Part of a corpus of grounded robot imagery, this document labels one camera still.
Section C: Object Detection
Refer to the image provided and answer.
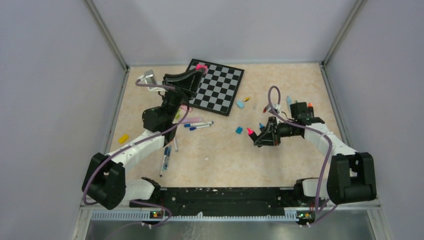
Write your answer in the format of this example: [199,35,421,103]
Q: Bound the yellow highlighter cap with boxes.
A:
[118,134,129,144]

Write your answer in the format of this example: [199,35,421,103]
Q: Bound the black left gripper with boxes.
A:
[161,66,206,123]

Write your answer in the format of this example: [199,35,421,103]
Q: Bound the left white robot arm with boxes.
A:
[82,64,208,210]

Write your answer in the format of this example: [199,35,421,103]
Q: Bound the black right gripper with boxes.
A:
[254,116,300,146]

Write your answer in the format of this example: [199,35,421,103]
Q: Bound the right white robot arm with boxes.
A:
[247,102,377,206]

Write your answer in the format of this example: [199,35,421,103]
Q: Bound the grey white pen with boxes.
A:
[173,137,179,152]

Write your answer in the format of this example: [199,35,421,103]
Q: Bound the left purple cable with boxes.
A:
[81,78,191,229]

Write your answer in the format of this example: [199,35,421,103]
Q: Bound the light blue highlighter cap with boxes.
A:
[236,100,245,109]

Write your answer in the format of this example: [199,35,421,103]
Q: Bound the light blue highlighter body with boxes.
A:
[286,95,293,107]

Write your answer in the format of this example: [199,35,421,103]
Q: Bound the black grey chessboard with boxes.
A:
[187,58,245,116]

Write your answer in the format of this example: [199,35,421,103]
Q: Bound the pale purple highlighter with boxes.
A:
[186,117,203,123]

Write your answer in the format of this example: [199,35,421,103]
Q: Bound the pink cap of highlighter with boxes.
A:
[195,63,208,73]

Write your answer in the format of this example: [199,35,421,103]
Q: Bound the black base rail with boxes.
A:
[144,187,315,208]

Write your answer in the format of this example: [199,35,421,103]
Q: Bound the blue cap of highlighter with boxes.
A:
[235,126,243,135]

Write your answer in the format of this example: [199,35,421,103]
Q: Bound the black highlighter pink cap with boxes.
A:
[246,127,258,142]

